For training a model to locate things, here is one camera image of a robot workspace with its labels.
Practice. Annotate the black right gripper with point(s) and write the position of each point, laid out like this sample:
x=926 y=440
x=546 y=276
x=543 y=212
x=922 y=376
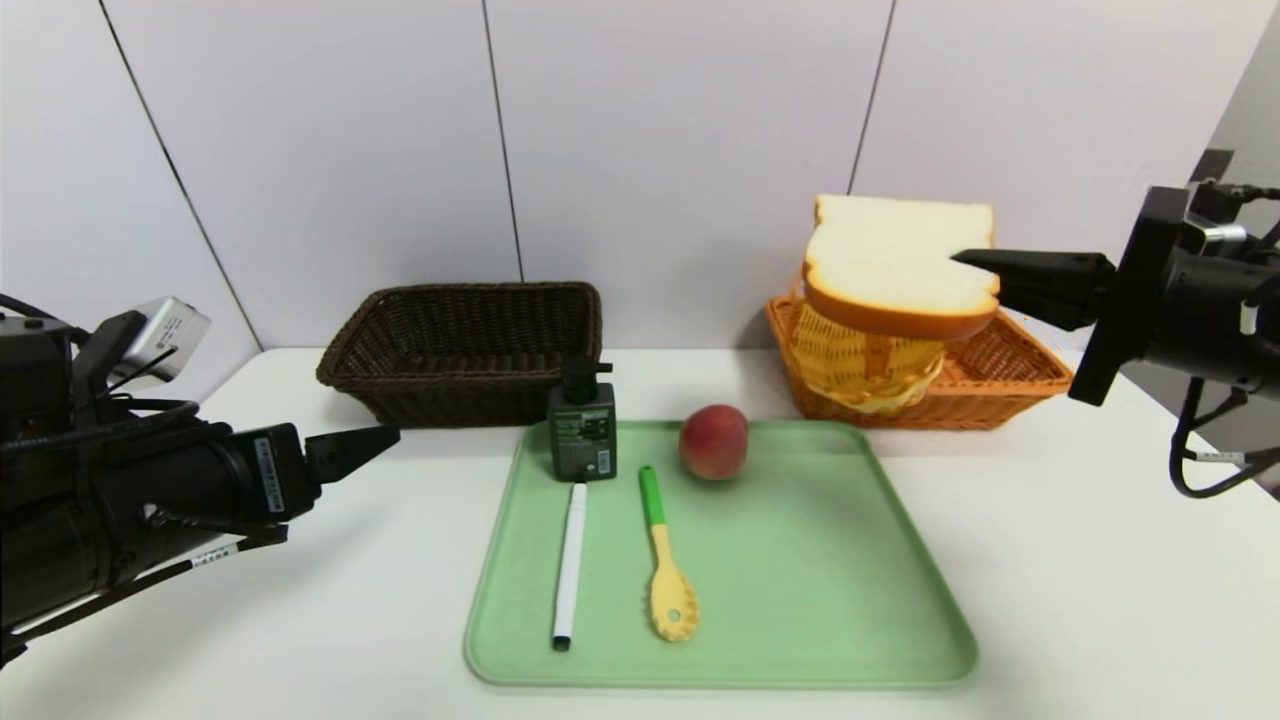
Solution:
x=1126 y=296

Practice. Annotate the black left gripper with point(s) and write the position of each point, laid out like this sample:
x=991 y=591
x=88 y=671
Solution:
x=277 y=472

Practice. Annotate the white bread slice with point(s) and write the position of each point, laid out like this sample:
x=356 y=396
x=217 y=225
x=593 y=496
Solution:
x=880 y=250

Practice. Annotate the dark soap dispenser bottle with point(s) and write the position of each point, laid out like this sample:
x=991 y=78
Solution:
x=580 y=440

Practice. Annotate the white marker pen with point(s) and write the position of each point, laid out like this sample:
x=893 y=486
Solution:
x=570 y=560

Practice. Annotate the red peach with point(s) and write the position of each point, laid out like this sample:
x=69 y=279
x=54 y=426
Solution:
x=712 y=442

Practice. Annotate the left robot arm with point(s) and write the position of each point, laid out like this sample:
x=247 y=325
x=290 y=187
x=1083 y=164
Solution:
x=40 y=560

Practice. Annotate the orange wicker basket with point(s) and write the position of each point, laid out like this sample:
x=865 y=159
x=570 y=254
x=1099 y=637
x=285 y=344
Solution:
x=1000 y=395

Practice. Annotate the dark brown wicker basket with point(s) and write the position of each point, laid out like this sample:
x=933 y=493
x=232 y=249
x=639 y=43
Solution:
x=460 y=400

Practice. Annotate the green yellow pasta spoon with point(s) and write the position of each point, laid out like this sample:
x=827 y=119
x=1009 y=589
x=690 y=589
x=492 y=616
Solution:
x=672 y=600

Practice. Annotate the light green plastic tray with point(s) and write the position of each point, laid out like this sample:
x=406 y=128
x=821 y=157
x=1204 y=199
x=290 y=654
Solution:
x=800 y=620

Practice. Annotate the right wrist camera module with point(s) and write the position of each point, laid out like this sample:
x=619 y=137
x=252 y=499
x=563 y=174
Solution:
x=1225 y=238

